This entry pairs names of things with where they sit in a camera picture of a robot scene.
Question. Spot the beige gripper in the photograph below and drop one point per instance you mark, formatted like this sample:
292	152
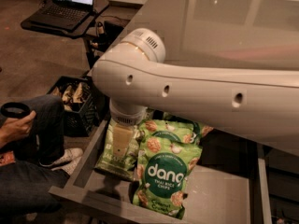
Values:
127	118

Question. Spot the green Kettle jalapeno bag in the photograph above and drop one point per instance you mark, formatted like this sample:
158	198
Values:
122	167

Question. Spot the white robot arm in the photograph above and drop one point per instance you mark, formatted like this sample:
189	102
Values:
260	105

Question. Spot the middle green Dang chips bag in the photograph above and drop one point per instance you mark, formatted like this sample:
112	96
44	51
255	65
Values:
181	132

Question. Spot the green dang chips bag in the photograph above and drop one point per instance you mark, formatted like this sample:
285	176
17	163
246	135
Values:
181	132
199	128
163	167

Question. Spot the front green Dang chips bag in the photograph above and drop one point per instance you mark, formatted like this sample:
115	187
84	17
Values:
163	167

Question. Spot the rear green Dang chips bag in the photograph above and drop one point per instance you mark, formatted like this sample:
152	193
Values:
199	128

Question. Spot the grey open top drawer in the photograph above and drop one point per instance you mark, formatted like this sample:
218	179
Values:
213	196

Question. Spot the person's hand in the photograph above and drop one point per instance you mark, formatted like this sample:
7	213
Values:
16	129

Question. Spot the black plastic crate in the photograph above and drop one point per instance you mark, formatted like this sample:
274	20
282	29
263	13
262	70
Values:
79	110

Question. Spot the white sneaker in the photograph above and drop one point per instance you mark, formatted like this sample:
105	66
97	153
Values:
68	162

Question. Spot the black laptop stand table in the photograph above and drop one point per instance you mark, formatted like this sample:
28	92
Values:
79	32

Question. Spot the black laptop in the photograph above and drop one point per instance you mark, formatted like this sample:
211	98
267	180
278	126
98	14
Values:
63	14

